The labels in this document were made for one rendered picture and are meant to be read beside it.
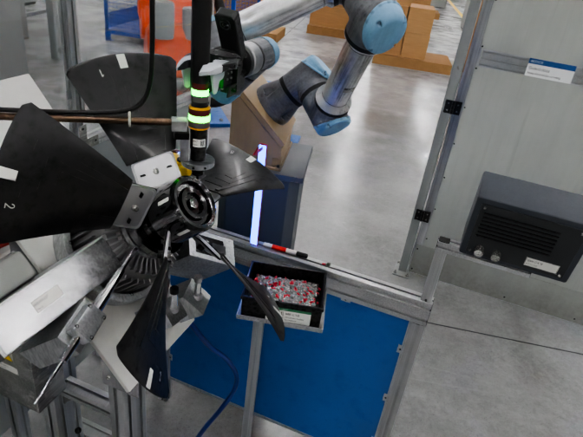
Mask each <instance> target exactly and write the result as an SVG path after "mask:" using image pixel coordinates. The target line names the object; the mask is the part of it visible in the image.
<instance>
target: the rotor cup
mask: <svg viewBox="0 0 583 437"><path fill-rule="evenodd" d="M167 197H168V201H167V202H165V203H163V204H162V205H159V206H158V202H160V201H162V200H163V199H165V198H167ZM190 199H196V200H197V202H198V207H197V208H193V207H192V206H191V205H190ZM215 219H216V205H215V202H214V199H213V196H212V194H211V193H210V191H209V190H208V189H207V187H206V186H205V185H204V184H203V183H202V182H201V181H200V180H198V179H196V178H195V177H192V176H188V175H184V176H180V177H178V178H176V179H173V180H172V181H170V182H168V183H166V184H165V185H164V186H161V187H160V188H158V189H157V191H156V195H155V197H154V200H153V202H152V204H151V206H150V207H149V209H148V211H147V215H146V217H145V218H144V220H143V222H142V224H141V226H140V227H139V228H138V229H130V228H128V233H129V235H130V236H131V238H132V239H133V241H134V242H135V243H136V244H137V245H138V246H139V247H140V248H141V249H142V250H143V251H144V252H146V253H147V254H149V255H152V256H155V257H157V253H158V251H163V245H164V240H165V235H166V229H168V230H169V231H170V232H171V247H172V250H171V253H175V252H177V250H179V249H180V248H181V246H182V245H183V243H184V242H185V241H187V240H188V239H190V238H193V237H195V236H197V235H200V234H201V233H203V232H206V231H208V230H209V229H210V228H211V227H212V226H213V224H214V222H215ZM186 229H188V230H189V231H190V232H187V233H185V234H183V235H181V236H179V235H177V234H178V233H180V232H183V231H185V230H186Z"/></svg>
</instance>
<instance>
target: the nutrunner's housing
mask: <svg viewBox="0 0 583 437"><path fill-rule="evenodd" d="M190 148H191V155H190V159H191V160H192V161H196V162H201V161H205V160H206V149H207V130H204V131H197V130H193V129H191V128H190ZM203 174H204V171H194V170H192V175H194V176H201V175H203Z"/></svg>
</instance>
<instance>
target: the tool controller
mask: <svg viewBox="0 0 583 437"><path fill-rule="evenodd" d="M459 251H460V252H462V253H466V254H469V255H472V256H475V257H478V258H483V259H487V260H489V261H492V262H496V263H498V264H504V265H506V266H510V267H513V268H516V269H519V270H522V271H527V272H531V273H533V274H536V275H540V276H543V277H548V278H551V279H554V280H557V281H561V282H563V283H565V282H566V281H567V280H568V278H569V277H570V276H571V274H572V272H573V270H574V268H575V267H576V265H577V263H578V262H579V261H580V259H581V257H582V255H583V195H581V194H578V193H574V192H568V191H564V190H560V189H557V188H553V187H550V186H543V185H540V184H536V183H533V182H529V181H525V180H522V179H515V178H511V177H508V176H504V175H500V174H497V173H491V172H487V171H485V172H484V173H483V175H482V177H481V182H480V184H479V186H478V189H477V192H476V195H475V199H474V202H473V205H472V206H471V209H470V212H469V215H468V219H467V222H466V225H465V227H464V231H463V234H462V241H461V244H460V248H459Z"/></svg>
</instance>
